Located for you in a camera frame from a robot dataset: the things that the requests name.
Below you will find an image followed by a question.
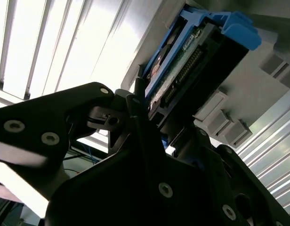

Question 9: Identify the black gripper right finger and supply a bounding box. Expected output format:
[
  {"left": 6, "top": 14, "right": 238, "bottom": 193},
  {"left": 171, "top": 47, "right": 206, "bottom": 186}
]
[{"left": 177, "top": 128, "right": 290, "bottom": 226}]

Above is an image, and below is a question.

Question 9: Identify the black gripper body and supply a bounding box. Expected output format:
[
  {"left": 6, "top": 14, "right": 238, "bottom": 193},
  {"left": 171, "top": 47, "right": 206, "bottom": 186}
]
[{"left": 45, "top": 150, "right": 230, "bottom": 226}]

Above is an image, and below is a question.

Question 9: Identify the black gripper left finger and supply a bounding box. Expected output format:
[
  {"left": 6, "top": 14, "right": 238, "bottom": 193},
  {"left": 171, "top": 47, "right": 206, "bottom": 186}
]
[{"left": 0, "top": 79, "right": 164, "bottom": 201}]

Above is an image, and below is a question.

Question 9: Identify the hard disk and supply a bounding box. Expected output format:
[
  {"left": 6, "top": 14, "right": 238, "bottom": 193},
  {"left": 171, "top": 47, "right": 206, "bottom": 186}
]
[{"left": 144, "top": 8, "right": 262, "bottom": 153}]

